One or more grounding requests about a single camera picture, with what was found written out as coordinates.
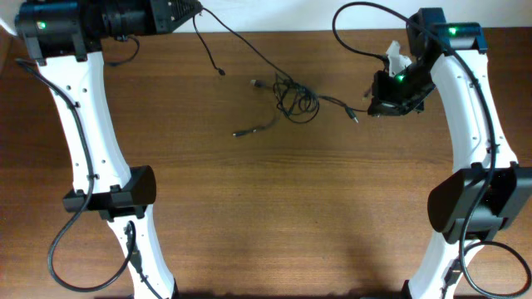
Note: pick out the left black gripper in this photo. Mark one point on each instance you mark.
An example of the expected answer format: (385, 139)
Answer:
(157, 15)

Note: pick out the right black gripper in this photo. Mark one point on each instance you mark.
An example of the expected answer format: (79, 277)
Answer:
(381, 102)

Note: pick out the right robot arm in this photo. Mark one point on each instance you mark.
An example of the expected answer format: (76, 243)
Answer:
(488, 187)

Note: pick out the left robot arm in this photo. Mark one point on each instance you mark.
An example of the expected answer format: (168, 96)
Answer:
(63, 40)

